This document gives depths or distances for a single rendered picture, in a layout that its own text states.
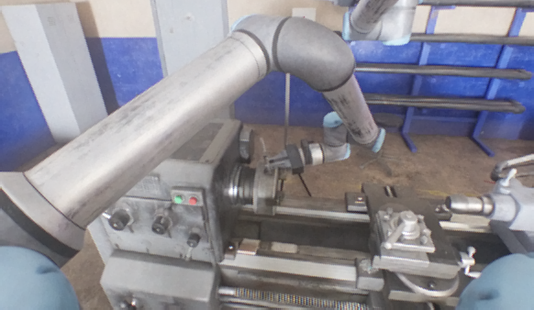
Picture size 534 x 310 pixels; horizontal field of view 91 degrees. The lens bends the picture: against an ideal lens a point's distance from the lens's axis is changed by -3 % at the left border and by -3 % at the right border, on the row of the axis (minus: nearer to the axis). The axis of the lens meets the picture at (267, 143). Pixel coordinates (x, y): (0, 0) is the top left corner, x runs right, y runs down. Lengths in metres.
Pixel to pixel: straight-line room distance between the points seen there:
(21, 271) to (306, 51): 0.50
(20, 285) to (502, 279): 0.40
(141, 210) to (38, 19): 3.35
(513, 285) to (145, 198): 1.09
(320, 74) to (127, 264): 1.22
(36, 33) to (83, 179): 3.96
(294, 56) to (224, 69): 0.14
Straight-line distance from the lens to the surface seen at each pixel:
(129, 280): 1.47
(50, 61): 4.34
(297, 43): 0.56
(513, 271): 0.33
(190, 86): 0.48
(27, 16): 4.37
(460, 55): 4.53
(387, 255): 1.14
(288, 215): 1.55
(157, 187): 1.12
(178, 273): 1.38
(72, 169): 0.44
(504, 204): 1.50
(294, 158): 1.14
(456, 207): 1.43
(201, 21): 4.27
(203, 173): 1.04
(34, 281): 0.31
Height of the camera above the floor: 1.90
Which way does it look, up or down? 29 degrees down
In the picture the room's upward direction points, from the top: straight up
